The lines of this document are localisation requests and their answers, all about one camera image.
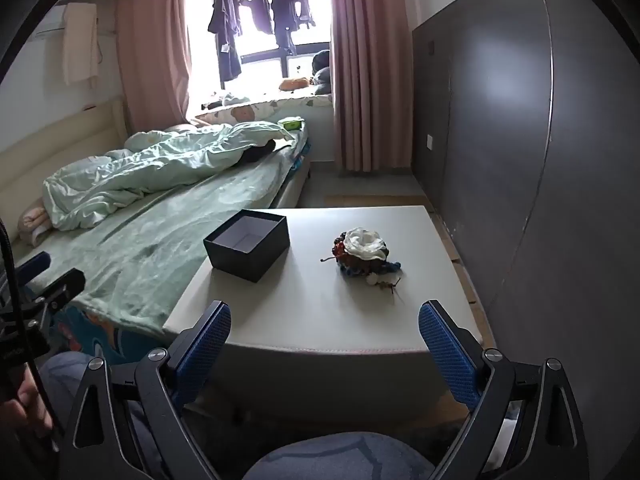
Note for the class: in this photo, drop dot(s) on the cartoon printed blanket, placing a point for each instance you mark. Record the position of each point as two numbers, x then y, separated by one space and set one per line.
95 335

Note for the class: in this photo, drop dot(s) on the pink pillow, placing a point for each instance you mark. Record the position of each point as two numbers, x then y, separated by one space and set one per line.
32 220

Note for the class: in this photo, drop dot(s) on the green plush item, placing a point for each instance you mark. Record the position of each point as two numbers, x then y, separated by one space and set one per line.
291 123

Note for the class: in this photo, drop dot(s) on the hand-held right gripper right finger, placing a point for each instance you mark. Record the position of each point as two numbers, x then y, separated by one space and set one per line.
447 355

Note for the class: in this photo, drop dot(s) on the black cloth item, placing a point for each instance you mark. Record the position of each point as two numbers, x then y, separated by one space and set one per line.
257 152

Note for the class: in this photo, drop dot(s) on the pink curtain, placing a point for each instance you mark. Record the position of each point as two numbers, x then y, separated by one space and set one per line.
370 60
150 45

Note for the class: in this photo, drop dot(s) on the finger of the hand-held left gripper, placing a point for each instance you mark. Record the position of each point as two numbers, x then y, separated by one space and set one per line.
62 285
34 263

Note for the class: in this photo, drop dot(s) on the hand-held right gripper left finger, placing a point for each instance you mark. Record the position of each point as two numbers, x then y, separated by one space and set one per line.
205 355

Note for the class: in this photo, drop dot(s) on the person's right leg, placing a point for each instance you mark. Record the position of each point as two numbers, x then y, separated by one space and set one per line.
340 457

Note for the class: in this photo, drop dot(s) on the dark hanging garment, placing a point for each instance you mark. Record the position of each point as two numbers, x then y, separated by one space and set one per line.
260 5
291 5
227 35

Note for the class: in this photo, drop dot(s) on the white wall socket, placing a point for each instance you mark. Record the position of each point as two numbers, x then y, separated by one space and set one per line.
429 141

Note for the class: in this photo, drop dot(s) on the dark pillow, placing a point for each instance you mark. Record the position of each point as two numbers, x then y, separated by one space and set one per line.
321 72

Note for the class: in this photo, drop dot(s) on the orange plush toy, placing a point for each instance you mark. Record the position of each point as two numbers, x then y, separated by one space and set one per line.
295 83

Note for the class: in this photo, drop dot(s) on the beige headboard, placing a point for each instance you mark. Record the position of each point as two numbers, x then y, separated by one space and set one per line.
50 135

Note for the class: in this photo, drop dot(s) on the black jewelry box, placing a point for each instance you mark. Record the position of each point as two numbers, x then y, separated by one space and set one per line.
245 252

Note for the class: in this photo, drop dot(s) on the cream hanging towel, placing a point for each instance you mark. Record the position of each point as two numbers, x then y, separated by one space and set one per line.
80 45

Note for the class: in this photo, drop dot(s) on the bed with green sheet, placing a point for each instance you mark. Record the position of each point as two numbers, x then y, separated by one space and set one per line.
150 245

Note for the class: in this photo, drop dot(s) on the printed window seat cushion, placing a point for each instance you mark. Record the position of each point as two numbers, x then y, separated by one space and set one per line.
260 107

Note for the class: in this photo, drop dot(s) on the white wall air conditioner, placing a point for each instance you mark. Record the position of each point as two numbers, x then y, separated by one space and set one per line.
50 22

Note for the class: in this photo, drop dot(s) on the pale green quilt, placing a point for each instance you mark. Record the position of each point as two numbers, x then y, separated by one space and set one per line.
150 165

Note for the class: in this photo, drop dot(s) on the dark grey wardrobe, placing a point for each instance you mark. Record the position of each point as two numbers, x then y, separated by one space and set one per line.
500 135

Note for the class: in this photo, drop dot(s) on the white fabric flower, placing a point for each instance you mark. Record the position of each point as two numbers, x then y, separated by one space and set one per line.
364 244

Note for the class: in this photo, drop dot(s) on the small pale flower ornament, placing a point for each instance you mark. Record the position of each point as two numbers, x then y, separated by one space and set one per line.
380 282

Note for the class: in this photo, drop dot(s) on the person's left hand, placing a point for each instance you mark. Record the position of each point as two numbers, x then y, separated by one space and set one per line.
27 407

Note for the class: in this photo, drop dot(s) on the white low table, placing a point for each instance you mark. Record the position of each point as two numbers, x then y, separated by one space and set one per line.
300 310

